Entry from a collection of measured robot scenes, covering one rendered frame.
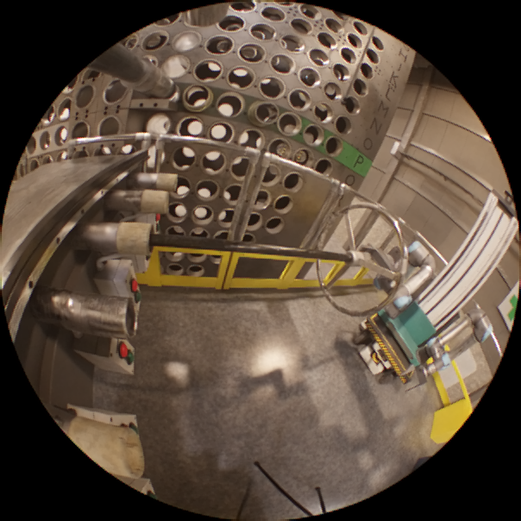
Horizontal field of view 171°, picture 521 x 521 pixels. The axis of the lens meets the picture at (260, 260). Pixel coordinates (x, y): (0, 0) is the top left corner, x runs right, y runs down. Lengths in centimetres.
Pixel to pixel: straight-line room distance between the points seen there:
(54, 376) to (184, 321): 100
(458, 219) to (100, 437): 757
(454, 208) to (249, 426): 770
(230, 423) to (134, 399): 54
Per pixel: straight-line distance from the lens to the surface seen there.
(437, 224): 754
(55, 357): 36
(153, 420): 111
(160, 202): 48
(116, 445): 21
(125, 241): 35
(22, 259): 29
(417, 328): 168
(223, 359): 113
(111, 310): 24
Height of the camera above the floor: 108
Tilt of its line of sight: 38 degrees down
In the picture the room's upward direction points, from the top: 23 degrees clockwise
